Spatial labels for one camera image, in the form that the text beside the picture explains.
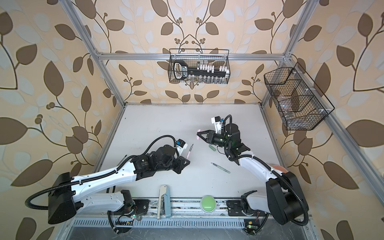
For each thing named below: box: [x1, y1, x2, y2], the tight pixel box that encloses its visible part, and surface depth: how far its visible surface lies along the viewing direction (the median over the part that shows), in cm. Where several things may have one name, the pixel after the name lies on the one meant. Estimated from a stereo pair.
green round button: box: [200, 195, 217, 214], surface depth 75 cm
